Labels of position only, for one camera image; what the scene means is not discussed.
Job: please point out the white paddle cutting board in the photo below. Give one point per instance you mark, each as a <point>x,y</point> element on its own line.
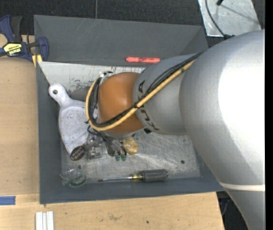
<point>72,123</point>

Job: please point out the brown oval object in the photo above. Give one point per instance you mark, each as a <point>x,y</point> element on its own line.
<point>77,153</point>

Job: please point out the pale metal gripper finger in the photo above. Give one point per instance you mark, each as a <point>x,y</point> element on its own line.
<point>91,143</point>
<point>95,152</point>

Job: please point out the grey metal bin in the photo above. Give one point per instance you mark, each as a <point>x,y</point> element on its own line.
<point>117,37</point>

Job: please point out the clear glass cup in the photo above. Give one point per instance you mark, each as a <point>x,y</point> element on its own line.
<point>74,177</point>

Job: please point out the orange-red marker pen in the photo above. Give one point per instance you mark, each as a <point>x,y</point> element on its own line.
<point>143,60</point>

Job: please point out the pale wood board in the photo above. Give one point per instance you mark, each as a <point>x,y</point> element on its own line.
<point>14,128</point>

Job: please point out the tan yellow sponge piece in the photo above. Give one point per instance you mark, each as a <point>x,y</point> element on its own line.
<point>131,146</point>

